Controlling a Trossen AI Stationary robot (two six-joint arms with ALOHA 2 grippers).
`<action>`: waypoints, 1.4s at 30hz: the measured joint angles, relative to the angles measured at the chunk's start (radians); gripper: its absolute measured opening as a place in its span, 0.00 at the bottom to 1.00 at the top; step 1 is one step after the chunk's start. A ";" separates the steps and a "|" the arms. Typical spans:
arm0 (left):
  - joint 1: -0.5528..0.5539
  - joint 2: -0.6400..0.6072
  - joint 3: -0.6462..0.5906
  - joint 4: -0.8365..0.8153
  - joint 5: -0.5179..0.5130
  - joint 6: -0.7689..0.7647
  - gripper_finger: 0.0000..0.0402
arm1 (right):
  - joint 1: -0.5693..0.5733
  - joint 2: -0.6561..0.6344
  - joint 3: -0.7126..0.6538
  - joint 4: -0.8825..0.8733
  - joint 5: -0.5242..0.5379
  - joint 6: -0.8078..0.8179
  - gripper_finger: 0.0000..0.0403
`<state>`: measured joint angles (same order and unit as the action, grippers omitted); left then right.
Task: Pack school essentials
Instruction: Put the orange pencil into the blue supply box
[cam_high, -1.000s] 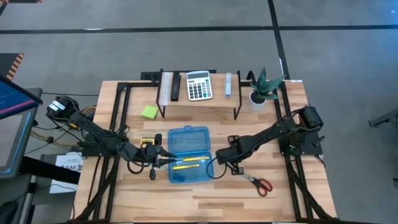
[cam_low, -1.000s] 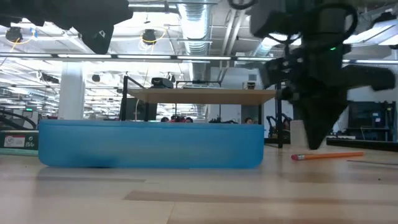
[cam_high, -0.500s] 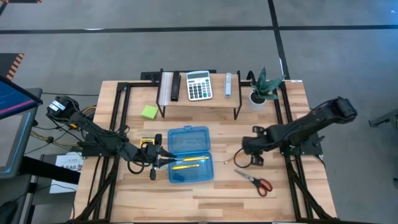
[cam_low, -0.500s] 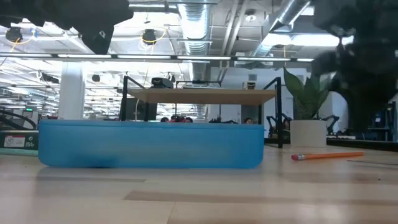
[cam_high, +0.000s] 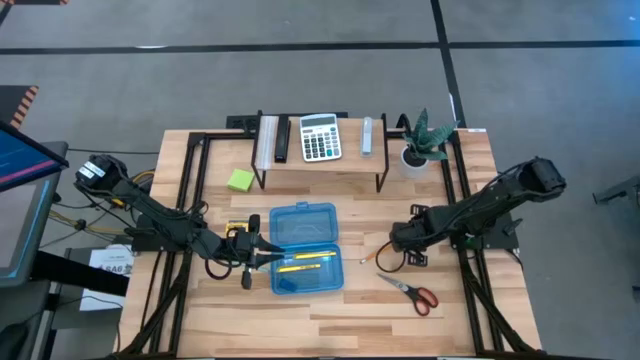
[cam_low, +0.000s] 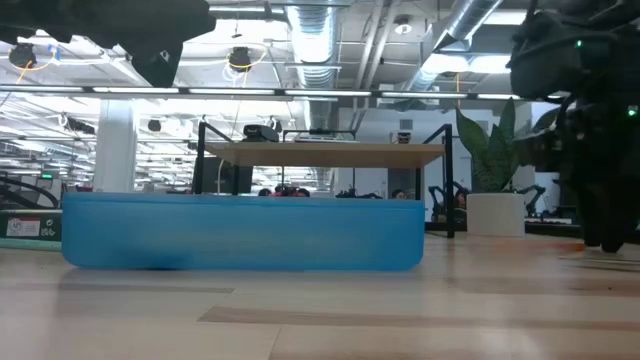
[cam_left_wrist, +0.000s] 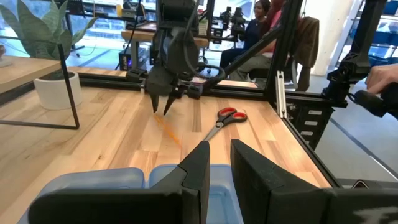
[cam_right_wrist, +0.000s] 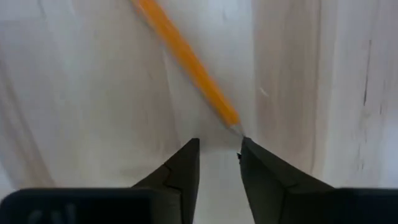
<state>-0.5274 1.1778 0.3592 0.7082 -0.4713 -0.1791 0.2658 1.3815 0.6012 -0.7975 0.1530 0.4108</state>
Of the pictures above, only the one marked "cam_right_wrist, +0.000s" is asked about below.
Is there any orange pencil pink eraser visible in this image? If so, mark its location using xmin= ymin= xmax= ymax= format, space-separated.
xmin=129 ymin=0 xmax=246 ymax=138

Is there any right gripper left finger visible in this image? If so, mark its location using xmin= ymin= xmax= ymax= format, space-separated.
xmin=0 ymin=138 xmax=200 ymax=224

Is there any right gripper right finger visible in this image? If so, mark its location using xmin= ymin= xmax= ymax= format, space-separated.
xmin=236 ymin=136 xmax=398 ymax=224

